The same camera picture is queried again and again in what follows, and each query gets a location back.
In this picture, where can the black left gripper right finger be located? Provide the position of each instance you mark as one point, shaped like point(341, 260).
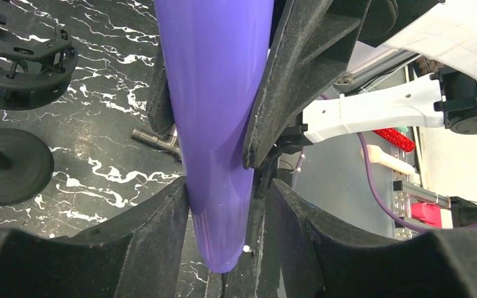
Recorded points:
point(324, 256)

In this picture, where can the purple microphone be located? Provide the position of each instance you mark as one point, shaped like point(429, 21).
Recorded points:
point(215, 54)

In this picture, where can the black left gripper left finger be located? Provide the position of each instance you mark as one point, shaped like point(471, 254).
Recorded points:
point(134, 254)

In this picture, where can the cream microphone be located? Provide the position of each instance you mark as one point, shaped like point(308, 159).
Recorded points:
point(376, 155)

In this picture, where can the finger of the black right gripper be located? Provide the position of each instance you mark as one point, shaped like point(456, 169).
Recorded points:
point(159, 108)
point(311, 47)

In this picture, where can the black shock-mount stand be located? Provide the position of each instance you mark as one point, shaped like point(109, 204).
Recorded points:
point(34, 74)

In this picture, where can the red glitter microphone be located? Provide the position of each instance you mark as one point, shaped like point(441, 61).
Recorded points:
point(397, 139)

